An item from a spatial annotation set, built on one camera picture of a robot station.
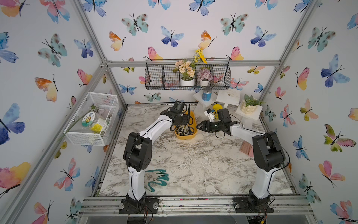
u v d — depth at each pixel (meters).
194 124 0.89
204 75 0.89
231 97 0.96
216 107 1.03
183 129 1.02
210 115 0.88
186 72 0.82
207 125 0.83
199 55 0.82
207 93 0.98
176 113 0.72
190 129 1.05
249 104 0.87
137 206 0.64
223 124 0.77
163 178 0.82
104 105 0.78
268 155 0.51
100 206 0.75
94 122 0.63
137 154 0.51
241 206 0.73
